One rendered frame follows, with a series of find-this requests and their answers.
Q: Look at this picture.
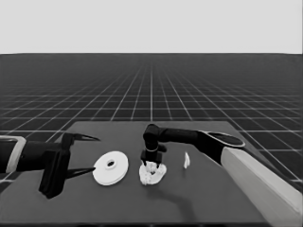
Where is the large thick white disc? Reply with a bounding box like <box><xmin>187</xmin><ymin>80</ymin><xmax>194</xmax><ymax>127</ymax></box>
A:
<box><xmin>92</xmin><ymin>150</ymin><xmax>130</xmax><ymax>186</ymax></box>

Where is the white round carrier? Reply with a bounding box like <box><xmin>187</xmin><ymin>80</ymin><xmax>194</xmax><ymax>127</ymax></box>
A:
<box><xmin>138</xmin><ymin>161</ymin><xmax>168</xmax><ymax>186</ymax></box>

